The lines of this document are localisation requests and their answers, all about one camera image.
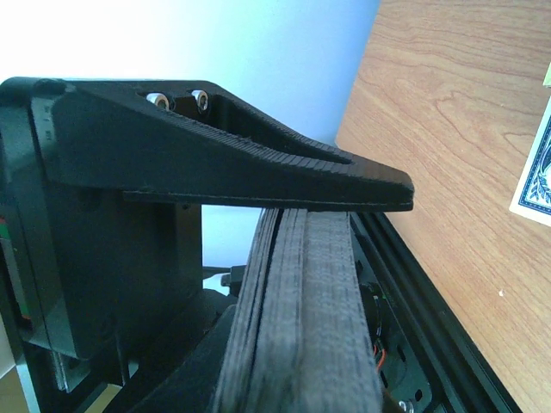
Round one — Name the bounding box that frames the blue backed card deck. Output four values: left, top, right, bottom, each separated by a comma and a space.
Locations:
212, 209, 382, 412

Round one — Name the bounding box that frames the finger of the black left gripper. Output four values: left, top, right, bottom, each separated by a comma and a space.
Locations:
32, 79, 414, 212
115, 303, 236, 412

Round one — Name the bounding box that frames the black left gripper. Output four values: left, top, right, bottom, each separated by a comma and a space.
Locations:
1, 77, 202, 412

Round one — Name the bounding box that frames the black front frame rail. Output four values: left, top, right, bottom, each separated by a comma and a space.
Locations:
351, 213, 520, 412

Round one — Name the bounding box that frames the blue club special card box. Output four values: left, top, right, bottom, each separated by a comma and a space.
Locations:
509, 101, 550, 226

